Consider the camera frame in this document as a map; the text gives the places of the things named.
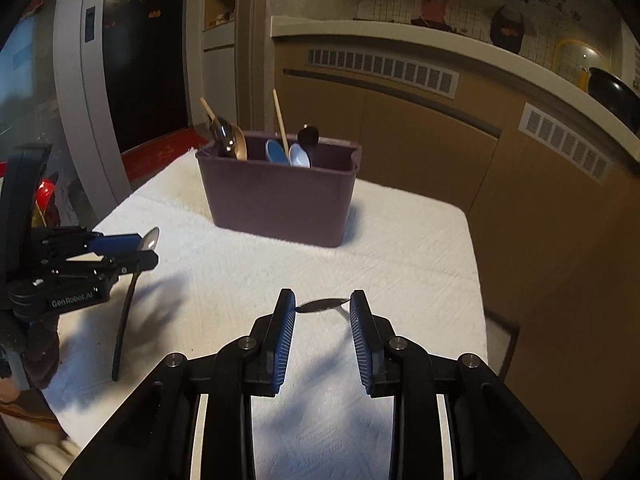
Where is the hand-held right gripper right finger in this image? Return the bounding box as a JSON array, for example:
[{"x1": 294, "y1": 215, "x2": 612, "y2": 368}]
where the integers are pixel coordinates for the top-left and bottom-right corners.
[{"x1": 349, "y1": 289, "x2": 583, "y2": 480}]

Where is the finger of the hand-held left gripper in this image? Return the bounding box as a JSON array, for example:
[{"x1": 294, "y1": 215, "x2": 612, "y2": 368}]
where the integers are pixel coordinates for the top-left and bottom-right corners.
[
  {"x1": 92, "y1": 232, "x2": 146, "y2": 256},
  {"x1": 102, "y1": 250, "x2": 161, "y2": 277}
]

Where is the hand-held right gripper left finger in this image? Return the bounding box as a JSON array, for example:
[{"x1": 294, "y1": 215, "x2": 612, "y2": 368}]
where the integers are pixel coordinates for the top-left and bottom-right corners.
[{"x1": 62, "y1": 288, "x2": 297, "y2": 480}]

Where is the metal spoon with smiley handle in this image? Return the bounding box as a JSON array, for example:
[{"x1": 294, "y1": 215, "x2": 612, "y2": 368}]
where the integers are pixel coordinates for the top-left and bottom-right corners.
[{"x1": 294, "y1": 298, "x2": 353, "y2": 318}]

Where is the black long-handled spoon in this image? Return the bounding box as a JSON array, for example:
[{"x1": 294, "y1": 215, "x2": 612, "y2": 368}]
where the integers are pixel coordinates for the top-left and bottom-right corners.
[{"x1": 111, "y1": 226, "x2": 161, "y2": 382}]

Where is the purple plastic utensil container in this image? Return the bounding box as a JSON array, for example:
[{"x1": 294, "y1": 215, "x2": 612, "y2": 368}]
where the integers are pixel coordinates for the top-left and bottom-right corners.
[{"x1": 195, "y1": 131, "x2": 362, "y2": 248}]

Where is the plain metal spoon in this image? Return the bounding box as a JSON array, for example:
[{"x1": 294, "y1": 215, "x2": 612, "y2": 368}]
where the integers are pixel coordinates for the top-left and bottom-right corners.
[{"x1": 210, "y1": 117, "x2": 238, "y2": 158}]

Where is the blue silicone spoon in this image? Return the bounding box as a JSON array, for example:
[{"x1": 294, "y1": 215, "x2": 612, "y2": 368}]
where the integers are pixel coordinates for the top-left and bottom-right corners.
[{"x1": 265, "y1": 139, "x2": 291, "y2": 165}]

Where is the shovel-shaped metal spoon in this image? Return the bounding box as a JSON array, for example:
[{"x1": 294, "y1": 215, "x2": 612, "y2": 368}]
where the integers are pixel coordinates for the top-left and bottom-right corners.
[{"x1": 297, "y1": 125, "x2": 321, "y2": 161}]

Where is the person's left hand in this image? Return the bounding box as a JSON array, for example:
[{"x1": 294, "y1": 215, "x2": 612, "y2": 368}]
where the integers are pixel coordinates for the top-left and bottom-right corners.
[{"x1": 24, "y1": 314, "x2": 62, "y2": 390}]

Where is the white textured towel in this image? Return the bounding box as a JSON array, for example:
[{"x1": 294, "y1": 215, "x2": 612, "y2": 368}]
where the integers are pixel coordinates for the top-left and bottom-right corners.
[{"x1": 47, "y1": 145, "x2": 488, "y2": 480}]

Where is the red floor mat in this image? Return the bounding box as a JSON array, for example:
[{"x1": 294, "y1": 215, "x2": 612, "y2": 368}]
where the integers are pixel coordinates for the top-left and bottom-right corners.
[{"x1": 120, "y1": 127, "x2": 208, "y2": 181}]

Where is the grey refrigerator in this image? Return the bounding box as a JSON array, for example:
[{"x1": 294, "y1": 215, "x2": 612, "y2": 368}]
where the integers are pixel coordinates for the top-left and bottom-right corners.
[{"x1": 52, "y1": 0, "x2": 133, "y2": 206}]

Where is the black door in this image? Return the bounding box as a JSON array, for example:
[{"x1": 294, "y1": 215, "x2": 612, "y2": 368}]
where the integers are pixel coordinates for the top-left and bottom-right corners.
[{"x1": 100, "y1": 0, "x2": 191, "y2": 153}]

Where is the long white vent grille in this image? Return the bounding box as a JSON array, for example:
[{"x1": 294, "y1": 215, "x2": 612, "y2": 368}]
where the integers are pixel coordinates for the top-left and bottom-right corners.
[{"x1": 307, "y1": 49, "x2": 460, "y2": 100}]

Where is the short white vent grille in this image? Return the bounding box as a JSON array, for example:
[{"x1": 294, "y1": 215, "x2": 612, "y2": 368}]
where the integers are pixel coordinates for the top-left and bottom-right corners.
[{"x1": 519, "y1": 102, "x2": 613, "y2": 181}]

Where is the white kitchen countertop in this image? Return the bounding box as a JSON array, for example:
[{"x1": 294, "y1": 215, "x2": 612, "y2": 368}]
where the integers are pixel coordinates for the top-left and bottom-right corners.
[{"x1": 270, "y1": 15, "x2": 640, "y2": 176}]

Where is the black cooking pot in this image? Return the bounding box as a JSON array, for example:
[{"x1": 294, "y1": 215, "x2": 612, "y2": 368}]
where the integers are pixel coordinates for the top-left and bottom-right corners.
[{"x1": 587, "y1": 66, "x2": 640, "y2": 133}]

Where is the glass lid with yellow rim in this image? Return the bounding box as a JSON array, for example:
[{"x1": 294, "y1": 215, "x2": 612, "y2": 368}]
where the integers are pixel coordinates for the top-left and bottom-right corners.
[{"x1": 552, "y1": 37, "x2": 608, "y2": 93}]

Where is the wall shelf niche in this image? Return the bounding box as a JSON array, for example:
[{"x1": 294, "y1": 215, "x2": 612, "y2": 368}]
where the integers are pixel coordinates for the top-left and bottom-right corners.
[{"x1": 202, "y1": 0, "x2": 241, "y2": 36}]

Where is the cartoon wall sticker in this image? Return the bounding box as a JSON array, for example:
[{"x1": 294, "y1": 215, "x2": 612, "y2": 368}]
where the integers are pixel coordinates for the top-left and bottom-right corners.
[{"x1": 357, "y1": 0, "x2": 601, "y2": 56}]

